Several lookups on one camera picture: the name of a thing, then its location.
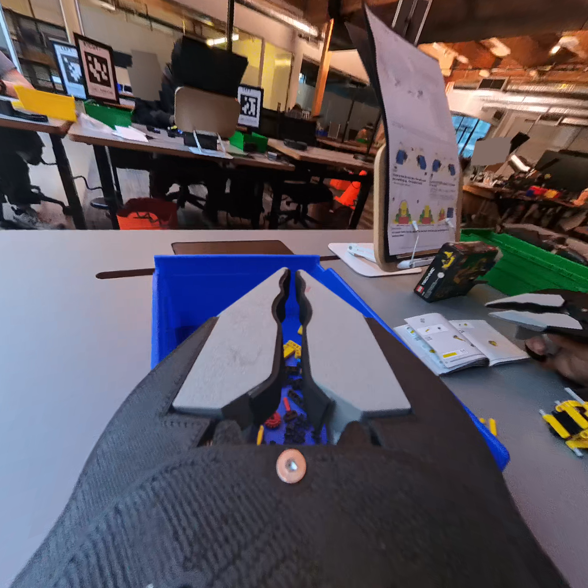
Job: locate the black monitor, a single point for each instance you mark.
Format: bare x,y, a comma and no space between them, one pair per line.
562,170

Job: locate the wooden office desk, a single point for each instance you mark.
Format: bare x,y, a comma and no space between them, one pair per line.
27,125
160,144
321,156

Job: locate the orange traffic cone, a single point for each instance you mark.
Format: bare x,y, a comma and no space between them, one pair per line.
351,190

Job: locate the black lego set box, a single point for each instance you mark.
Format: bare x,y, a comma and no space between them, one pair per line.
454,271

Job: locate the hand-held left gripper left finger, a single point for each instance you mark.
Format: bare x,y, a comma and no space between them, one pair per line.
229,358

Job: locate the blue plastic bin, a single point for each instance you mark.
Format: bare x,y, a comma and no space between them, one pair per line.
206,285

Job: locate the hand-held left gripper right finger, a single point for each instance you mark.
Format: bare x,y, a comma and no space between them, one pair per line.
353,363

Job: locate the red bucket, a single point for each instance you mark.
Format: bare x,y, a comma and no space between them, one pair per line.
147,213

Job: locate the printed instruction sheet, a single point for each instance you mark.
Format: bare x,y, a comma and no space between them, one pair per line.
413,115

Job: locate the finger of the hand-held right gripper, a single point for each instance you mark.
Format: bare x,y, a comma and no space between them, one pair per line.
533,301
542,320

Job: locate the person's right hand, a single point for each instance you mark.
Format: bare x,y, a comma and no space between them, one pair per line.
569,356

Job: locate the black office chair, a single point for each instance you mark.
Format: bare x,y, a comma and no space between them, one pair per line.
18,193

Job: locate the partly built yellow lego model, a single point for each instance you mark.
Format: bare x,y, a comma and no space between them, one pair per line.
569,413

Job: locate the black framed tag sign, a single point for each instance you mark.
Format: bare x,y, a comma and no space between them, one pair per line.
66,69
97,69
250,105

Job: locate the open lego instruction booklet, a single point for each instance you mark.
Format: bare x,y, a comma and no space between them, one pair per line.
459,340

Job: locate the yellow plastic bin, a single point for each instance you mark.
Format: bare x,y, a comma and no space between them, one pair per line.
46,103

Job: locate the pile of lego pieces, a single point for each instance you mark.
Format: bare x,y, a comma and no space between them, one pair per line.
290,349

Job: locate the small green plastic bin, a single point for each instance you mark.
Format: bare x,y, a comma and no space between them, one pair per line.
248,140

